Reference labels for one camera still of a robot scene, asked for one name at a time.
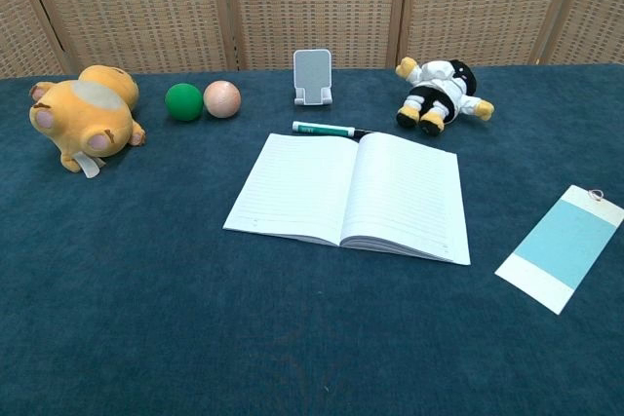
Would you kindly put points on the woven wooden folding screen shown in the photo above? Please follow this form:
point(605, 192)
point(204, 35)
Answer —
point(312, 2)

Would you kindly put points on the peach pink ball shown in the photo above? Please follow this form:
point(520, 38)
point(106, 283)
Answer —
point(222, 99)

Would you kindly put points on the white phone stand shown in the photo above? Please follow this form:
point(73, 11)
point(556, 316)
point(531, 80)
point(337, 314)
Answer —
point(313, 72)

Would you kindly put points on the green white marker pen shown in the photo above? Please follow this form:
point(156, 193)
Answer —
point(322, 130)

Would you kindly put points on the teal table cloth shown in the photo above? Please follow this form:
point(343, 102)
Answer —
point(146, 289)

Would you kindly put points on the yellow plush animal toy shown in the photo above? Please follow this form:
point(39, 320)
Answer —
point(78, 116)

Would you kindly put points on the blue white card bookmark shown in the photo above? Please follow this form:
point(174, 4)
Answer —
point(565, 245)

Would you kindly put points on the black white plush doll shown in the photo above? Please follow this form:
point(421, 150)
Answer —
point(448, 89)

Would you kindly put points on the open lined notebook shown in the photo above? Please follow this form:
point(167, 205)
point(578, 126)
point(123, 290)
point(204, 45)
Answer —
point(400, 192)

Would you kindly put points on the green ball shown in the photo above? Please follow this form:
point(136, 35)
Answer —
point(183, 102)

